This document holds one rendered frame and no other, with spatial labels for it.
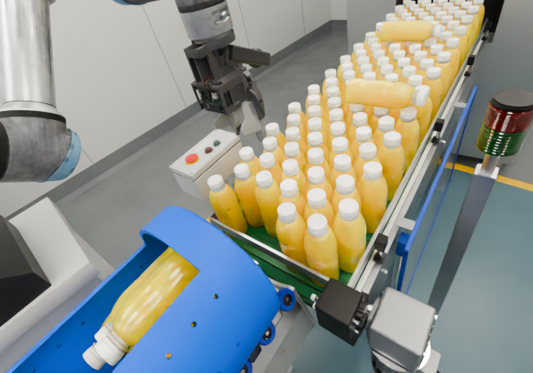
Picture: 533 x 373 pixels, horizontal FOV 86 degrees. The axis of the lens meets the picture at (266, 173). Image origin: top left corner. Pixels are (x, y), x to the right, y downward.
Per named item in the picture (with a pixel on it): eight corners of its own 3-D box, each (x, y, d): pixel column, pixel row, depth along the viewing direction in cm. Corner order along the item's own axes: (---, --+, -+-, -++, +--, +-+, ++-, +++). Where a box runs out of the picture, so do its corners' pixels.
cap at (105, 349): (101, 332, 39) (90, 344, 38) (120, 352, 38) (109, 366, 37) (110, 336, 42) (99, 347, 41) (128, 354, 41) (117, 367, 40)
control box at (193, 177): (182, 190, 87) (167, 165, 81) (225, 152, 98) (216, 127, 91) (204, 201, 82) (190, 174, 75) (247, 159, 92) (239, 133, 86)
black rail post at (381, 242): (373, 260, 69) (373, 241, 64) (377, 251, 70) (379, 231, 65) (381, 264, 68) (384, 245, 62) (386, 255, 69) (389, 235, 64)
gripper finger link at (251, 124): (247, 154, 56) (224, 113, 52) (264, 137, 60) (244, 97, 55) (257, 154, 54) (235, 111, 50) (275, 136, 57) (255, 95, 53)
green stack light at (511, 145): (472, 152, 53) (479, 130, 50) (478, 133, 56) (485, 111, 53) (516, 160, 49) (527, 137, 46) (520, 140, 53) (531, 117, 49)
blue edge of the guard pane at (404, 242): (375, 328, 98) (385, 244, 66) (437, 179, 140) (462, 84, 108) (391, 336, 95) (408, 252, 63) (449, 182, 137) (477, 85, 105)
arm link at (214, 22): (203, -1, 48) (239, -4, 43) (212, 28, 51) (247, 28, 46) (169, 14, 44) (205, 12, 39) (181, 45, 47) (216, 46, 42)
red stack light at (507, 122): (479, 129, 50) (486, 109, 47) (486, 111, 53) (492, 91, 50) (527, 136, 46) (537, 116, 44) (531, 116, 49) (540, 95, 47)
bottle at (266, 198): (285, 240, 78) (273, 192, 66) (262, 235, 81) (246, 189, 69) (293, 219, 83) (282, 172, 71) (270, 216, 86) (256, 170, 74)
